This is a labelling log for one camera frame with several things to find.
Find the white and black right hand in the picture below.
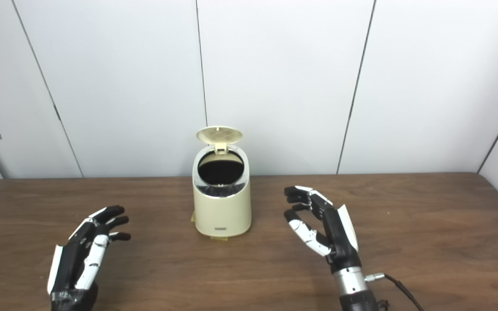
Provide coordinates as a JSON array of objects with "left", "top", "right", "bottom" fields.
[{"left": 284, "top": 186, "right": 362, "bottom": 272}]

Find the white and black left hand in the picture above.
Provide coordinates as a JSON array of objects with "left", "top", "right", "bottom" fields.
[{"left": 47, "top": 206, "right": 131, "bottom": 311}]

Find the cream-colored bin body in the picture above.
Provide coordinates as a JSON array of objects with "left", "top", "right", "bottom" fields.
[{"left": 192, "top": 146, "right": 252, "bottom": 238}]

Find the round cream bin lid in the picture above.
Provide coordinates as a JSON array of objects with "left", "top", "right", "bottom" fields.
[{"left": 196, "top": 126, "right": 243, "bottom": 155}]

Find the yellow tape under bin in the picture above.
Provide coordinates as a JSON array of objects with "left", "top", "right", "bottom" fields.
[{"left": 190, "top": 211, "right": 229, "bottom": 241}]

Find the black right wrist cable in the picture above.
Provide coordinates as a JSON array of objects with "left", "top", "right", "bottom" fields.
[{"left": 364, "top": 272, "right": 425, "bottom": 311}]

